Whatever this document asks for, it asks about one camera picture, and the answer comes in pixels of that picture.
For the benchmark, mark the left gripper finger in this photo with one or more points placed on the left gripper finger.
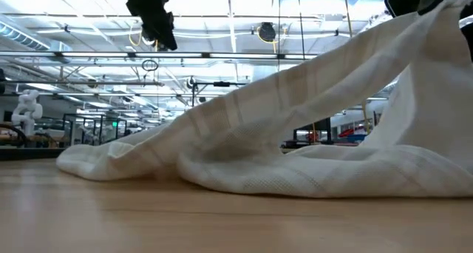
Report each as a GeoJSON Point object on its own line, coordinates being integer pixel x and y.
{"type": "Point", "coordinates": [160, 31]}

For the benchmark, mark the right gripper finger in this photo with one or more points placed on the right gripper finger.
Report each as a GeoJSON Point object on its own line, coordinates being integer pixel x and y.
{"type": "Point", "coordinates": [468, 31]}

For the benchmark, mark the white plaid towel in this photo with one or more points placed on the white plaid towel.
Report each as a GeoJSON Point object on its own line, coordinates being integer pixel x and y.
{"type": "Point", "coordinates": [295, 153]}

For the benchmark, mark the black overhead stand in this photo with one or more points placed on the black overhead stand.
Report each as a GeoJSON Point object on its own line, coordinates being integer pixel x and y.
{"type": "Point", "coordinates": [221, 84]}

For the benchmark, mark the blue bin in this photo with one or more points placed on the blue bin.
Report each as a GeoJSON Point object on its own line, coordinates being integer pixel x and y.
{"type": "Point", "coordinates": [356, 138]}

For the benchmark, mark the white robot figure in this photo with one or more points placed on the white robot figure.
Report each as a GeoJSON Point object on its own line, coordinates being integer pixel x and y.
{"type": "Point", "coordinates": [26, 108]}

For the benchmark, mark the red tray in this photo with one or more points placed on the red tray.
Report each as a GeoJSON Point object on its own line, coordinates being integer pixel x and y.
{"type": "Point", "coordinates": [349, 131]}

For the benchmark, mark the black monitor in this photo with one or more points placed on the black monitor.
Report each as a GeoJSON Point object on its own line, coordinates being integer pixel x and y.
{"type": "Point", "coordinates": [318, 129]}

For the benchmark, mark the black glass enclosure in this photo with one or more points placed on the black glass enclosure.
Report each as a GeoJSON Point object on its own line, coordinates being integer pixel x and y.
{"type": "Point", "coordinates": [100, 129]}

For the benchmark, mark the black table frame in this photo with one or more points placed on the black table frame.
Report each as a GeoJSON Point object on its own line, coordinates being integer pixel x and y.
{"type": "Point", "coordinates": [29, 153]}

